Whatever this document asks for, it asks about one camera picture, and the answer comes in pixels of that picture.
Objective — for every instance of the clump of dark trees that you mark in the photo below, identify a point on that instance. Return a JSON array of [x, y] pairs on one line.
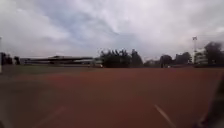
[[120, 59]]

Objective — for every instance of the long low building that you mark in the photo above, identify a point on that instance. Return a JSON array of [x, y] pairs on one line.
[[56, 60]]

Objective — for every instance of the row of dark trees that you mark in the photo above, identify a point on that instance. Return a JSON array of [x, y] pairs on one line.
[[186, 58]]

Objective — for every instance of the floodlight pole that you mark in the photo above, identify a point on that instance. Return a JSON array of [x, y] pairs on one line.
[[194, 48]]

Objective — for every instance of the pale multi-storey building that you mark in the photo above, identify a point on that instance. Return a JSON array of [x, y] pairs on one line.
[[200, 57]]

